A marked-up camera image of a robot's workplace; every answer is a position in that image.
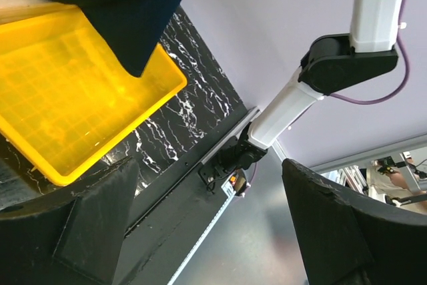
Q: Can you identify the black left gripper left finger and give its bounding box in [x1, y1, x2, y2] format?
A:
[1, 157, 139, 284]

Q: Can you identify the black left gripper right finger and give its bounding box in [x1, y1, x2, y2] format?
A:
[282, 159, 426, 284]

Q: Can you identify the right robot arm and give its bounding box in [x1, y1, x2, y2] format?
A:
[199, 0, 410, 192]

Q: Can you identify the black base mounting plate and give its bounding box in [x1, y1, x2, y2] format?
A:
[123, 161, 248, 285]

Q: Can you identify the yellow plastic tray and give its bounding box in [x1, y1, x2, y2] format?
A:
[1, 9, 187, 186]

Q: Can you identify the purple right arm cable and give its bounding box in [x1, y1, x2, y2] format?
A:
[238, 0, 416, 199]

